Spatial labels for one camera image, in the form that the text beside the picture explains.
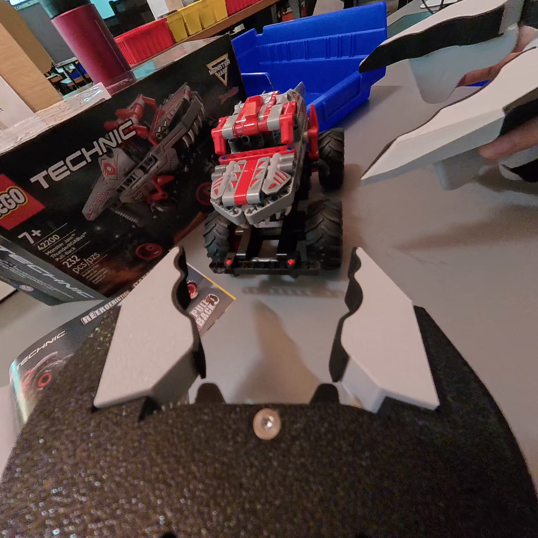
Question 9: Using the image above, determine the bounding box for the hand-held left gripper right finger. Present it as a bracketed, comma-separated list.
[328, 247, 440, 413]

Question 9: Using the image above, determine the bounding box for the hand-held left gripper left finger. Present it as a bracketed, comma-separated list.
[93, 246, 207, 411]

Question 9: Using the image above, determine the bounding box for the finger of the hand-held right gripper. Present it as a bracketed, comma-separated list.
[360, 63, 538, 192]
[358, 0, 522, 104]

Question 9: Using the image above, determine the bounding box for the red grey toy monster truck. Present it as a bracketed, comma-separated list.
[204, 82, 346, 278]

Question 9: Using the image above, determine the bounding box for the grey desk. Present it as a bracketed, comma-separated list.
[0, 0, 538, 463]

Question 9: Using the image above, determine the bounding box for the person's right hand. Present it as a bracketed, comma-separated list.
[460, 24, 538, 160]

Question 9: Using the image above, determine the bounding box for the toy truck instruction booklet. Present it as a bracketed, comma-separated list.
[8, 264, 237, 429]

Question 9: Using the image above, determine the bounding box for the blue plastic bin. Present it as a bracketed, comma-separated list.
[231, 0, 388, 133]

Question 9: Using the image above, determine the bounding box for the black toy set box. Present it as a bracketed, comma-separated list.
[0, 34, 249, 307]

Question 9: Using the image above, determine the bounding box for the red plastic bin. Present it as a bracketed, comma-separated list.
[113, 17, 175, 66]
[224, 0, 264, 16]

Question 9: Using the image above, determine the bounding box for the yellow plastic bin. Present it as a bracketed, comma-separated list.
[166, 0, 230, 43]

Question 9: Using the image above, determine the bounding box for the maroon bottle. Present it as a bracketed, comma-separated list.
[50, 3, 136, 85]

